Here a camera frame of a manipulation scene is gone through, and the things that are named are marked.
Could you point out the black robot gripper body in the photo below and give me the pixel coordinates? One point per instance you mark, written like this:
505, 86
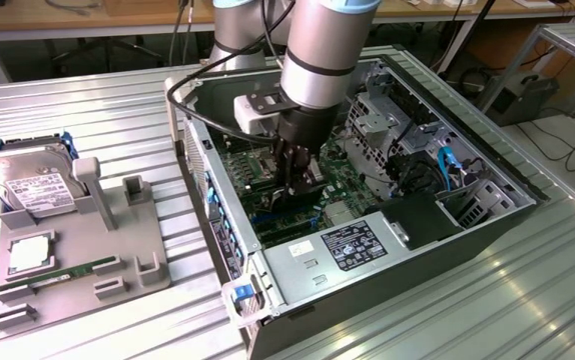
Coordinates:
307, 127

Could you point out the black graphics card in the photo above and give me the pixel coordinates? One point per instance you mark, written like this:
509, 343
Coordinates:
301, 202

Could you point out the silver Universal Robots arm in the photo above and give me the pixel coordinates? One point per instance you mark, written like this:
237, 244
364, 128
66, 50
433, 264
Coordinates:
317, 56

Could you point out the green motherboard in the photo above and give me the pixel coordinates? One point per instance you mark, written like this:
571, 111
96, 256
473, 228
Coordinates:
347, 191

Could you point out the silver chipset heatsink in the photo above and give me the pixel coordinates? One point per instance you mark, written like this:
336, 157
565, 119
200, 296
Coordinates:
343, 213

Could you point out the silver metal drive cage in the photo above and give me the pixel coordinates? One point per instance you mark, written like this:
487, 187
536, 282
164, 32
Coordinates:
372, 123

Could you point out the blue expansion slot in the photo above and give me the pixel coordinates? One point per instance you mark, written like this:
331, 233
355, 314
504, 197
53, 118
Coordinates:
260, 219

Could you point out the black plastic shroud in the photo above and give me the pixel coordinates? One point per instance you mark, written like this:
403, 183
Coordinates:
417, 221

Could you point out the grey power supply unit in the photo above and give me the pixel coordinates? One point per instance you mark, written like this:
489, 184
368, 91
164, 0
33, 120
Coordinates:
307, 270

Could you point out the open black PC case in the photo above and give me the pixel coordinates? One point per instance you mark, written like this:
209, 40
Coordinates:
467, 262

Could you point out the black box device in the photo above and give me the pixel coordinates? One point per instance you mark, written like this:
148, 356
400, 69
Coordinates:
532, 97

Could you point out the grey plastic parts rack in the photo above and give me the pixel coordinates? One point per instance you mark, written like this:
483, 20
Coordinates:
81, 262

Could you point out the silver hard disk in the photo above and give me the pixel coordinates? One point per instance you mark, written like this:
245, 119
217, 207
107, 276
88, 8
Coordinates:
26, 176

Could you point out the long wooden desk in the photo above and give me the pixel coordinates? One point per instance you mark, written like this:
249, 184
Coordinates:
92, 17

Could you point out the green loose RAM stick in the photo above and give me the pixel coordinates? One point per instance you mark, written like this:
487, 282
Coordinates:
61, 276

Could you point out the silver CPU chip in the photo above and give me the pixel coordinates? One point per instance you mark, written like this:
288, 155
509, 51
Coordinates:
29, 253

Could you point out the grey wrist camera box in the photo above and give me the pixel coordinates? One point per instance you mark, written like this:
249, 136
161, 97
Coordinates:
249, 116

